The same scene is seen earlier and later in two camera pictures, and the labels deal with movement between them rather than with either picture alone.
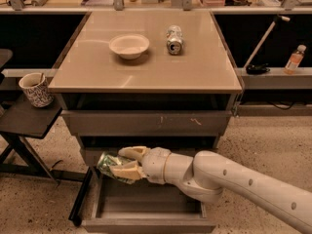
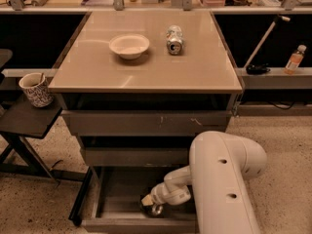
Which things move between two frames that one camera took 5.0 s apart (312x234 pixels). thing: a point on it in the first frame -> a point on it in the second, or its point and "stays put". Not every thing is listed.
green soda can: (106, 161) -> (153, 210)
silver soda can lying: (175, 40) stays put
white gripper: (155, 165) -> (158, 196)
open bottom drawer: (146, 207) stays put
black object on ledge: (257, 69) stays put
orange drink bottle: (294, 59) stays put
